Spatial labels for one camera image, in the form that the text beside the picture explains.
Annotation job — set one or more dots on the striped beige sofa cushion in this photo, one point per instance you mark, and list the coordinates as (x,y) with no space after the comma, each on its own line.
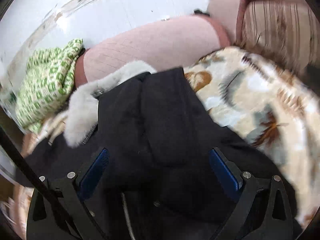
(286,33)

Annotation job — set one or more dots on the green white patterned pillow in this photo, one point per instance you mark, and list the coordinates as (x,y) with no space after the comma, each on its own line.
(37,84)

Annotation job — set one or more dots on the pink side cushion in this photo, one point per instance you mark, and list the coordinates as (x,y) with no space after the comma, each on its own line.
(230,13)

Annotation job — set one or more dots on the floral leaf pattern blanket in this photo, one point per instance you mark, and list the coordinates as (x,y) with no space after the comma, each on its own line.
(264,105)

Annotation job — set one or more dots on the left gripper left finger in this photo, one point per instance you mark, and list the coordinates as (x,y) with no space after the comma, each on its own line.
(58,209)

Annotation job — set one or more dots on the black coat with fur collar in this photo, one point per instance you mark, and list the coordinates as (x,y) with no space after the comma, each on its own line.
(159,183)

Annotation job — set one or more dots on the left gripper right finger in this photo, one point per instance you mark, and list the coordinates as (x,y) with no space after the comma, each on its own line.
(243,187)

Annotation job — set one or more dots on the pink headboard cushion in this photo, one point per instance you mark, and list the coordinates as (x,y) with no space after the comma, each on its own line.
(179,41)

